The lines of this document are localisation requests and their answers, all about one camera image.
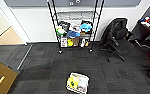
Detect pale spotted basket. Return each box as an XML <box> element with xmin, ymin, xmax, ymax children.
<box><xmin>65</xmin><ymin>71</ymin><xmax>91</xmax><ymax>94</ymax></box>

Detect brown paper package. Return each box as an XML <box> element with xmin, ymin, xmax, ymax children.
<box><xmin>72</xmin><ymin>37</ymin><xmax>81</xmax><ymax>47</ymax></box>

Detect yellow round toy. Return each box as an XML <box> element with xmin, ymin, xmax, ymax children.
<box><xmin>67</xmin><ymin>38</ymin><xmax>75</xmax><ymax>48</ymax></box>

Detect black and white package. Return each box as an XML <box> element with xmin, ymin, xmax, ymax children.
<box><xmin>80</xmin><ymin>38</ymin><xmax>87</xmax><ymax>48</ymax></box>

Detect box with face picture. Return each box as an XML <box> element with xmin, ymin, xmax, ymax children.
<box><xmin>60</xmin><ymin>37</ymin><xmax>69</xmax><ymax>48</ymax></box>

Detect blue cap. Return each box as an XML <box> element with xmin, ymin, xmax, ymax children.
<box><xmin>66</xmin><ymin>30</ymin><xmax>82</xmax><ymax>39</ymax></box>

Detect white printed magazine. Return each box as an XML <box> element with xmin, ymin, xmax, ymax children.
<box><xmin>68</xmin><ymin>23</ymin><xmax>81</xmax><ymax>33</ymax></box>

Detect green and white toy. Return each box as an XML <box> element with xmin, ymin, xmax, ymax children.
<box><xmin>55</xmin><ymin>26</ymin><xmax>67</xmax><ymax>37</ymax></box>

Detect light blue plush toy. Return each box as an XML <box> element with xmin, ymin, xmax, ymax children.
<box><xmin>79</xmin><ymin>21</ymin><xmax>94</xmax><ymax>33</ymax></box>

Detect small black bag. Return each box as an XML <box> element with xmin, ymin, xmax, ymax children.
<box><xmin>58</xmin><ymin>20</ymin><xmax>70</xmax><ymax>31</ymax></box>

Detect white printed box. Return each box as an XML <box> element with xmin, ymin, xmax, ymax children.
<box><xmin>78</xmin><ymin>77</ymin><xmax>89</xmax><ymax>91</ymax></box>

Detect black office chair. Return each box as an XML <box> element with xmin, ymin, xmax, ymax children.
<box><xmin>99</xmin><ymin>18</ymin><xmax>139</xmax><ymax>63</ymax></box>

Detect dark cluttered desk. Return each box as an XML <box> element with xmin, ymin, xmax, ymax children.
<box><xmin>136</xmin><ymin>15</ymin><xmax>150</xmax><ymax>46</ymax></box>

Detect wooden furniture piece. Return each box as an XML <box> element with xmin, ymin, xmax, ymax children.
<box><xmin>0</xmin><ymin>55</ymin><xmax>19</xmax><ymax>94</ymax></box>

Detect black wire shelf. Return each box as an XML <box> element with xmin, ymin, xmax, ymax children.
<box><xmin>46</xmin><ymin>0</ymin><xmax>106</xmax><ymax>54</ymax></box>

